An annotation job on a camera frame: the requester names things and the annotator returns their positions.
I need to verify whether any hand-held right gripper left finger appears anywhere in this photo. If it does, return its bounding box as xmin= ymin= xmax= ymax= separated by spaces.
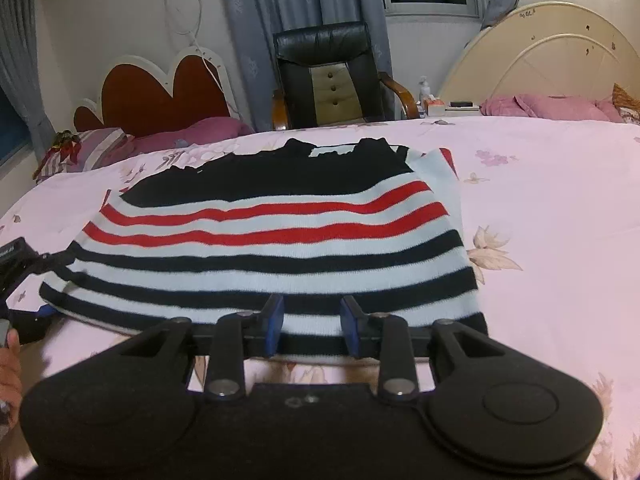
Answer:
xmin=119 ymin=293 xmax=287 ymax=403

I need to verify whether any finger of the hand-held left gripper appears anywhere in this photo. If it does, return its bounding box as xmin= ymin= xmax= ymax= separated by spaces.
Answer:
xmin=0 ymin=304 xmax=62 ymax=347
xmin=31 ymin=249 xmax=77 ymax=277

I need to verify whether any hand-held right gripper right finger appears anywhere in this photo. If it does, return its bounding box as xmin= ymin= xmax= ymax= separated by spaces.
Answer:
xmin=339 ymin=294 xmax=495 ymax=404

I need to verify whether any striped knit sweater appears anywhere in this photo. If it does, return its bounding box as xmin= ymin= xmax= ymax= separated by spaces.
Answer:
xmin=39 ymin=137 xmax=490 ymax=364

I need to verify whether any person's left hand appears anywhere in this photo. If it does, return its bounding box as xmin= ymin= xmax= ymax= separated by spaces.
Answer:
xmin=0 ymin=332 xmax=24 ymax=442

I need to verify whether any striped pillow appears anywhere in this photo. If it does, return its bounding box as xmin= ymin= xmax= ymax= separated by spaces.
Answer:
xmin=34 ymin=127 xmax=135 ymax=183

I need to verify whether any dark side window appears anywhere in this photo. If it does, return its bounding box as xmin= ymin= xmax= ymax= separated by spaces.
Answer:
xmin=0 ymin=85 xmax=32 ymax=167

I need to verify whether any red heart-shaped headboard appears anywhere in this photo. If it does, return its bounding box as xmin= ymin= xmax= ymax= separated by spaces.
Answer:
xmin=73 ymin=46 xmax=240 ymax=138

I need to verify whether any purple pillow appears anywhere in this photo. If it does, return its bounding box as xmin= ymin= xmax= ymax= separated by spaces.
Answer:
xmin=132 ymin=117 xmax=253 ymax=157

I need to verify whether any pink floral bed sheet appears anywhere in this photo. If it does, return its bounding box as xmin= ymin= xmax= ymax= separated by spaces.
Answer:
xmin=0 ymin=115 xmax=640 ymax=480

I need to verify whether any cream nightstand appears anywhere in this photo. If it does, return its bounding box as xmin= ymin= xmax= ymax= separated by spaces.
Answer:
xmin=419 ymin=100 xmax=485 ymax=120

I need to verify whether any black leather armchair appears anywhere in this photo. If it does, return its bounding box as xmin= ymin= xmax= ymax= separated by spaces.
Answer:
xmin=271 ymin=21 xmax=420 ymax=132

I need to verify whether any pink pillow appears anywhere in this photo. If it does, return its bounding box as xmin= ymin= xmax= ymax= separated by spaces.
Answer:
xmin=479 ymin=93 xmax=627 ymax=124

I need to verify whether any cream arched headboard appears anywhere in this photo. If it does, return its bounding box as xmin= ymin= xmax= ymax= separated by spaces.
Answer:
xmin=437 ymin=1 xmax=640 ymax=111

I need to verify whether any orange patterned cloth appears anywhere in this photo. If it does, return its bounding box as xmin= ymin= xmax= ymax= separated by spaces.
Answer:
xmin=611 ymin=82 xmax=640 ymax=126

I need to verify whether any white charging cable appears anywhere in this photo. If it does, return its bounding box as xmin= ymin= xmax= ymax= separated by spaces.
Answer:
xmin=172 ymin=0 xmax=224 ymax=93

